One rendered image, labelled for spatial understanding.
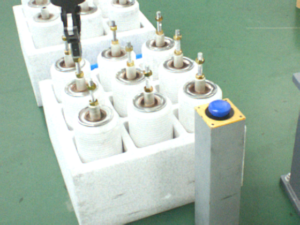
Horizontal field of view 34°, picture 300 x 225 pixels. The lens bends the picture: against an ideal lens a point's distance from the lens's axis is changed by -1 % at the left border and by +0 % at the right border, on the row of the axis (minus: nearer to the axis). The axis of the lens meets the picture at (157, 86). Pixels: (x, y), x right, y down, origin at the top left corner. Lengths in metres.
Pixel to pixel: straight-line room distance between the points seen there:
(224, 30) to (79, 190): 1.07
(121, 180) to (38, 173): 0.32
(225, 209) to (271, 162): 0.30
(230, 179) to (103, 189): 0.26
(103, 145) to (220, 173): 0.24
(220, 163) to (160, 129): 0.17
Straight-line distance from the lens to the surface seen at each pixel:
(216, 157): 0.92
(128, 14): 1.50
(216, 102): 0.90
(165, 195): 1.13
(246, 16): 2.03
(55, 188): 1.25
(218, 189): 0.97
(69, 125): 1.14
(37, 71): 1.48
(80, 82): 1.10
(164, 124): 1.04
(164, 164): 1.06
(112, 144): 1.02
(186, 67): 1.16
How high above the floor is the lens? 0.84
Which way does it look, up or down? 32 degrees down
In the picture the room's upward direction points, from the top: 3 degrees counter-clockwise
